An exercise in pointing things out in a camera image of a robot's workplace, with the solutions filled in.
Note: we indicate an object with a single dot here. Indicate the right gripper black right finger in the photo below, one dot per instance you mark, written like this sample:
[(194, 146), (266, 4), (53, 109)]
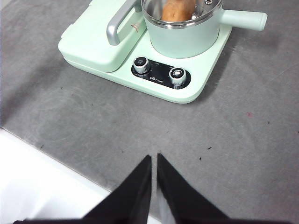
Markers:
[(187, 205)]

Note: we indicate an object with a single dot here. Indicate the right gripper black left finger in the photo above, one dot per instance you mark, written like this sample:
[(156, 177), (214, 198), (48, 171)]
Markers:
[(130, 205)]

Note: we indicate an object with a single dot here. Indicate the brown potato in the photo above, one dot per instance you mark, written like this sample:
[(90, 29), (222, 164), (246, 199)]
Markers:
[(175, 11)]

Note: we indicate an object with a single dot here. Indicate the glass lid with green knob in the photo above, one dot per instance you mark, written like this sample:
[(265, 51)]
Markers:
[(208, 2)]

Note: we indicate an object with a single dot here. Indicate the silver control knob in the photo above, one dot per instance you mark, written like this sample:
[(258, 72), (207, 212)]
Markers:
[(140, 63), (177, 74)]

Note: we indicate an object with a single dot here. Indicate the green breakfast machine base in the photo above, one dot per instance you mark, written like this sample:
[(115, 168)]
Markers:
[(205, 70)]

